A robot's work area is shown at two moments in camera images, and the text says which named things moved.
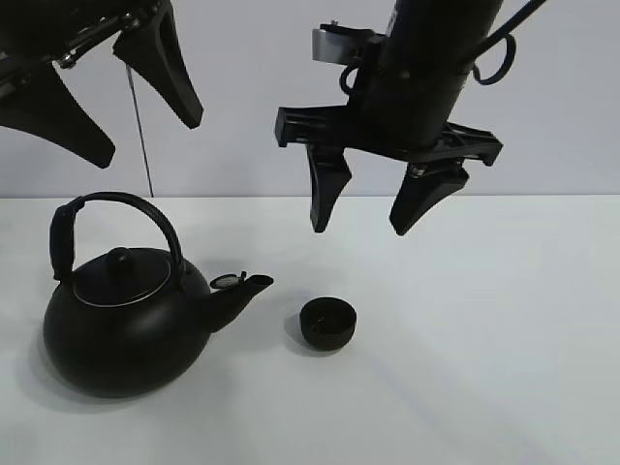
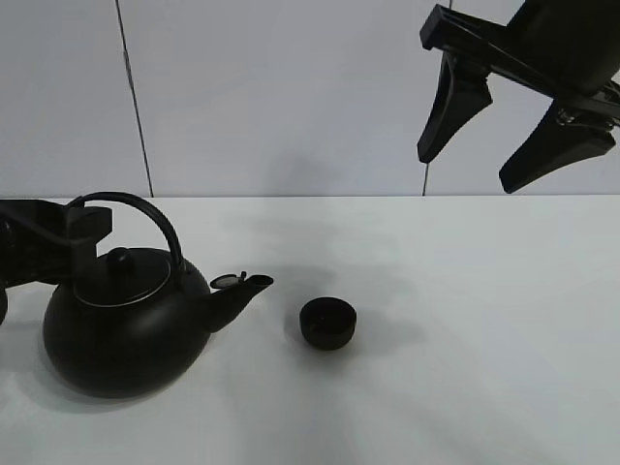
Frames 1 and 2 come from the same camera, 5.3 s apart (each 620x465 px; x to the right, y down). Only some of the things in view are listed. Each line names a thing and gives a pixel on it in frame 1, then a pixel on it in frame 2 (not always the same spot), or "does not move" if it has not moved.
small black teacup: x=326 y=323 does not move
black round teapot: x=126 y=323 does not move
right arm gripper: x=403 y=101 to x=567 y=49
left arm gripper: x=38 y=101 to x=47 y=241
